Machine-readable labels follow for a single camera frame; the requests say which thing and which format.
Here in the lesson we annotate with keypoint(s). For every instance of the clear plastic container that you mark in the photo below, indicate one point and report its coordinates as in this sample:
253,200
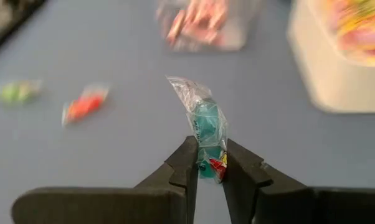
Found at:
237,34

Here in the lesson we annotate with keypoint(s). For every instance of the white plastic bin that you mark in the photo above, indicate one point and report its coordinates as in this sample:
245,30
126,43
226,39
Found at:
318,71

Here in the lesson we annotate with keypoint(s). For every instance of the blue Jolly Rancher candy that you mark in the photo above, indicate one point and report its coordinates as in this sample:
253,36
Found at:
206,124

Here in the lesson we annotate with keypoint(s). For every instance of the yellow Sour Patch packet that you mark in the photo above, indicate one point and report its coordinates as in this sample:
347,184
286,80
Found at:
365,18
365,46

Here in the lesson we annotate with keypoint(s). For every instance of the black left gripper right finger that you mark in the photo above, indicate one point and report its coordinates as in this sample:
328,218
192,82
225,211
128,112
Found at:
243,177

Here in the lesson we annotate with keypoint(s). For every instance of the green Jolly Rancher candy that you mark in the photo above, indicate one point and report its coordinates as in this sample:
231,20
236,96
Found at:
17,91

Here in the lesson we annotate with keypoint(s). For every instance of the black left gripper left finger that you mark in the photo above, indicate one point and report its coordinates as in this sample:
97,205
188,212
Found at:
181,174

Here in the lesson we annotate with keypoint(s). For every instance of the black aluminium table frame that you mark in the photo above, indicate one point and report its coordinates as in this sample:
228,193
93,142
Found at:
10,25

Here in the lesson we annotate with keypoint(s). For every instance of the red Jolly Rancher candy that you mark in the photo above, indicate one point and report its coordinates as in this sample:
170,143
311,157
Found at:
84,105

